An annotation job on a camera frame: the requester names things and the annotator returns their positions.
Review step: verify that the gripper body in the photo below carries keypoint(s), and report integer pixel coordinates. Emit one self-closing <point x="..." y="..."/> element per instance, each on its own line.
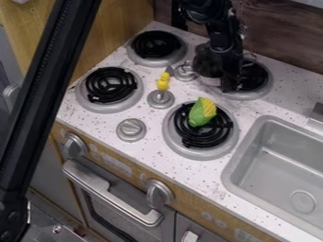
<point x="218" y="61"/>

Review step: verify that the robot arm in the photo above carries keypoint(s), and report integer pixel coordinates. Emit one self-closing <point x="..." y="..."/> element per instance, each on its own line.
<point x="221" y="22"/>

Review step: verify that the toy corn cob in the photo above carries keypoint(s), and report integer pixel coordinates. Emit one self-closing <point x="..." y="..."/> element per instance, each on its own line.
<point x="201" y="112"/>

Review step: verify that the yellow toy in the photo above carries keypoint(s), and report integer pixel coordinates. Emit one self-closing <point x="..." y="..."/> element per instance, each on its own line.
<point x="163" y="81"/>

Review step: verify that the toy stove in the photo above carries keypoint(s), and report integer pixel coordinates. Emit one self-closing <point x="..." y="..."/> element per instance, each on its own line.
<point x="110" y="104"/>

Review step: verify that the toy sink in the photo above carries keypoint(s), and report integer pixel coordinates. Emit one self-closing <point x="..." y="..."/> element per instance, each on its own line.
<point x="277" y="170"/>

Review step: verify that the black metal frame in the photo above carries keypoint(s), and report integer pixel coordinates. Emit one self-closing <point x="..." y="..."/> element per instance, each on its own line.
<point x="38" y="104"/>

